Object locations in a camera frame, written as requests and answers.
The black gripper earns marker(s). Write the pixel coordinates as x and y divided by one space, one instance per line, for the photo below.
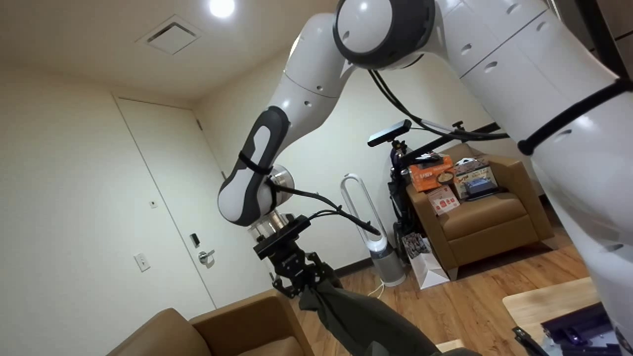
296 265

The olive green cloth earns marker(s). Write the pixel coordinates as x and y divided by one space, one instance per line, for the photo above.
367 322

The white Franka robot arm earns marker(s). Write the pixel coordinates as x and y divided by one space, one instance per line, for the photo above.
526 79

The white paper bag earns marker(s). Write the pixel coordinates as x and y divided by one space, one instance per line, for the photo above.
425 267

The brown leather sofa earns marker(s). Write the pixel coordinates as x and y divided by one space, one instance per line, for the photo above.
249 328

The white grey air purifier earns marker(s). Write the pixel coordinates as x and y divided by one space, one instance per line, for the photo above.
381 249

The door deadbolt lock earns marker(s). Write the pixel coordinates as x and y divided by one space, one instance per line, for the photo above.
193 239

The white door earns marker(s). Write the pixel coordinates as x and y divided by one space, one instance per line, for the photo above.
178 198

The red white box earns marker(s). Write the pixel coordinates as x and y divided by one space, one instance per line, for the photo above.
443 200

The orange box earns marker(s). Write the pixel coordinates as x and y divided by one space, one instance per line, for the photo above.
427 176

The brown armchair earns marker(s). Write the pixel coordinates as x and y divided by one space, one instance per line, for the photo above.
486 223

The grey printed box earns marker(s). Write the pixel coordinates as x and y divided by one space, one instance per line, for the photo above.
474 182

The black clamp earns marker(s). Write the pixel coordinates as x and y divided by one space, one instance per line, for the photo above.
526 338

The square ceiling vent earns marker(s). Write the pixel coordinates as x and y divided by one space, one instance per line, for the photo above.
170 37

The black purple base board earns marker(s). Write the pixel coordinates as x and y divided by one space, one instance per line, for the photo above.
579 328

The round ceiling light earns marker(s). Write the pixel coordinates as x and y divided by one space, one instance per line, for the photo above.
221 6

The black camera stand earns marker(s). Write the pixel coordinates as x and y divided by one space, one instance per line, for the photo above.
397 190

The white light switch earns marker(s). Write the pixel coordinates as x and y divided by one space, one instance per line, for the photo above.
140 261

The black stereo camera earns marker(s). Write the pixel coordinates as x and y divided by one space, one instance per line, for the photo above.
387 132

